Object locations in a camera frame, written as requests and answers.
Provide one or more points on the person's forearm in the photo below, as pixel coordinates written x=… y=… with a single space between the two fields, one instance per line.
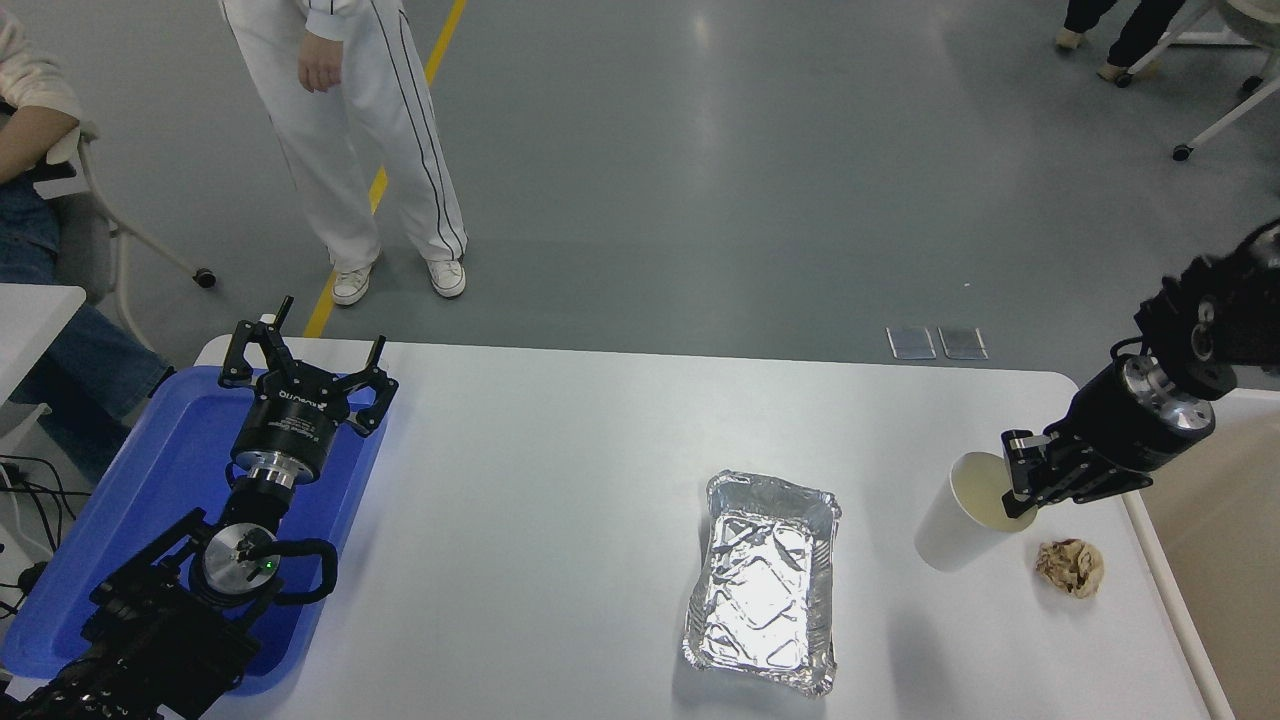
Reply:
x=35 y=140

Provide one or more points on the white paper cup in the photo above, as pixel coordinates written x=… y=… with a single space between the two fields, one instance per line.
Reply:
x=950 y=540

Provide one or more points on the person's right hand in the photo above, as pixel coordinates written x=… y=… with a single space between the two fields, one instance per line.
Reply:
x=320 y=65

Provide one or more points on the blue plastic tray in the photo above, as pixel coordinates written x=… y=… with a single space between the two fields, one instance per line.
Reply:
x=170 y=460

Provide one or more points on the large pale bin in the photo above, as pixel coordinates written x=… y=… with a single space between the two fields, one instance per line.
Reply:
x=1230 y=560

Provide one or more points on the crumpled tan paper ball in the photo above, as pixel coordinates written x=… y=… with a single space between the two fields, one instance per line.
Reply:
x=1070 y=568

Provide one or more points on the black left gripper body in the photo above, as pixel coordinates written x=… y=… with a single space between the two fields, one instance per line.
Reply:
x=290 y=425

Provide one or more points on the silver foil tray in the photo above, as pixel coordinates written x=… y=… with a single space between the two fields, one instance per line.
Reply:
x=760 y=590

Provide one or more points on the grey wheeled office chair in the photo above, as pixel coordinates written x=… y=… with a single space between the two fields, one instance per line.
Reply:
x=85 y=240

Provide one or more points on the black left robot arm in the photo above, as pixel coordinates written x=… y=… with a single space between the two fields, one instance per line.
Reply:
x=150 y=640

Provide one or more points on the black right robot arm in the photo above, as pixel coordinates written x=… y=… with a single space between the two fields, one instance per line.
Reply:
x=1230 y=310

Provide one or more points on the small white side table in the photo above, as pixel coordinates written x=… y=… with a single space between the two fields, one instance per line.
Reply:
x=30 y=320

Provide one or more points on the clear floor plate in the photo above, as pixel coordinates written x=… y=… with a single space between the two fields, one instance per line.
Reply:
x=964 y=344
x=912 y=344

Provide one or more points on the white wheeled chair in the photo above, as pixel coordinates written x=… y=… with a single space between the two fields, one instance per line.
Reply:
x=1255 y=20

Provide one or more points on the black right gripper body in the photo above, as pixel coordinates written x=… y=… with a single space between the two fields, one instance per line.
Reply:
x=1115 y=435

